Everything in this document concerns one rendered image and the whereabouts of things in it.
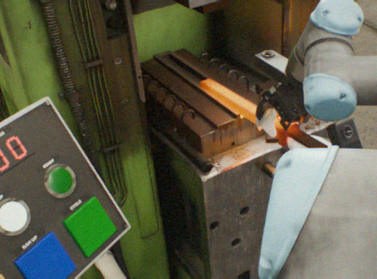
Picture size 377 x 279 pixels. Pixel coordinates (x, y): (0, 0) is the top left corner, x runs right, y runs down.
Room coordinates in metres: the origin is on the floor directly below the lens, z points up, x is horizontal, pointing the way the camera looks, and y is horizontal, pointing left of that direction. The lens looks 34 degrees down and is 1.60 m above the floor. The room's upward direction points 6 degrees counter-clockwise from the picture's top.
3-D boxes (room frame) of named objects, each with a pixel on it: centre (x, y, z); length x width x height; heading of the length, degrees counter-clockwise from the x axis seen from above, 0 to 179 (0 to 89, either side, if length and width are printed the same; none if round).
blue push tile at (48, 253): (0.57, 0.25, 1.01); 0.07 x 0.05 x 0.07; 142
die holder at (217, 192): (1.20, -0.07, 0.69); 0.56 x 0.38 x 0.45; 27
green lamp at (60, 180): (0.68, 0.22, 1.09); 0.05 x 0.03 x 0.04; 117
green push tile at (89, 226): (0.65, 0.18, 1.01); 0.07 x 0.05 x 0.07; 142
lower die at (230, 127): (1.16, -0.02, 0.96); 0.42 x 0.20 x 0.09; 27
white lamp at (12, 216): (0.60, 0.28, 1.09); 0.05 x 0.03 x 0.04; 117
